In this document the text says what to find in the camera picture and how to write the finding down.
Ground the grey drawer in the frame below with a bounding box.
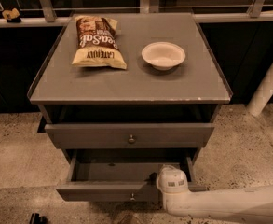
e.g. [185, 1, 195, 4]
[57, 148, 207, 203]
[45, 123, 214, 149]

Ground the grey drawer cabinet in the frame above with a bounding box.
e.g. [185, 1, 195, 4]
[27, 12, 234, 161]

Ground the grey top drawer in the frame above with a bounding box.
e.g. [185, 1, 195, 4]
[45, 123, 214, 149]

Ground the yellow object on ledge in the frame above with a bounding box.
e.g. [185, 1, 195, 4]
[2, 8, 21, 23]

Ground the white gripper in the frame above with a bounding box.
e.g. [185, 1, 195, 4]
[156, 165, 189, 194]

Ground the metal railing frame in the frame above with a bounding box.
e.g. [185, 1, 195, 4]
[0, 0, 273, 27]

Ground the black object on floor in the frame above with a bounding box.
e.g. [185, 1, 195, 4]
[29, 213, 48, 224]

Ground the sea salt chips bag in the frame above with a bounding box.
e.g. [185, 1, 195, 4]
[72, 16, 127, 70]

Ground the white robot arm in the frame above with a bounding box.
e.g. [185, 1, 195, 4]
[156, 165, 273, 224]

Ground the white diagonal pole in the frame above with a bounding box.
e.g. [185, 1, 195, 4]
[247, 63, 273, 117]

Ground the white paper bowl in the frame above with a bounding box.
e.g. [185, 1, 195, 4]
[142, 42, 185, 71]

